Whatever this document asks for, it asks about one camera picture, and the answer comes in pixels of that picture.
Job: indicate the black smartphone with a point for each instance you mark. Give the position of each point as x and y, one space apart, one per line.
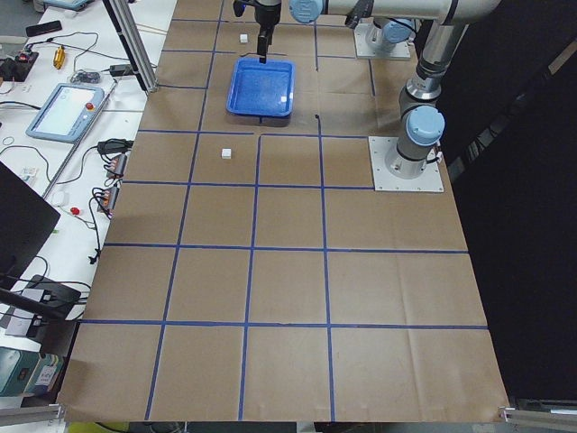
43 28

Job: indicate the teach pendant tablet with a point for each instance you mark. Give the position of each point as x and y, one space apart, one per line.
67 114

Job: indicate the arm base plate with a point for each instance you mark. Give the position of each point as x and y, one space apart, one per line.
363 51
393 173

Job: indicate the gold cylindrical tool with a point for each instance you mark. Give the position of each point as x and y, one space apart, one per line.
59 57

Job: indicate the aluminium frame post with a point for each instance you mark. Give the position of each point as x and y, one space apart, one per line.
128 34

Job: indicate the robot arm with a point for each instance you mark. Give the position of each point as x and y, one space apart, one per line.
385 34
422 124

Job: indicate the black power adapter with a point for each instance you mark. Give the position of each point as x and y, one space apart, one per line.
121 70

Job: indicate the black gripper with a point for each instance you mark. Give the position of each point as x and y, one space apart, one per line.
267 13

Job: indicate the brown paper table cover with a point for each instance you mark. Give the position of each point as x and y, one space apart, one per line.
278 285

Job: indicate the blue plastic tray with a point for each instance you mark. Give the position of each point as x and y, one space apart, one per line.
262 89

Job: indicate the black laptop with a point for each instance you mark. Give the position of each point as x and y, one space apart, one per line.
27 220

